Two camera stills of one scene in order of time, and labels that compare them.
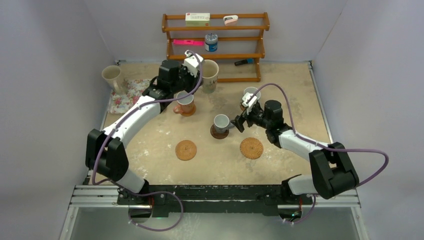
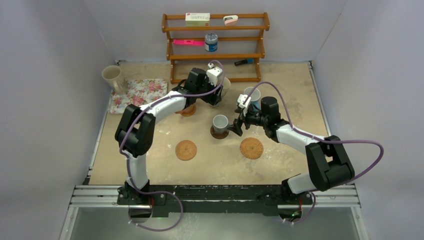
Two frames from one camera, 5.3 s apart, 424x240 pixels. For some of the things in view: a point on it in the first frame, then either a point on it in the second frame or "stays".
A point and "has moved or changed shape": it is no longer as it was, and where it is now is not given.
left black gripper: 193,80 -> 214,97
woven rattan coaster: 185,150 stays
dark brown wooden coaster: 218,135 stays
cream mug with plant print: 209,75 has moved or changed shape
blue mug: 252,90 stays
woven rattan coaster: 251,148 stays
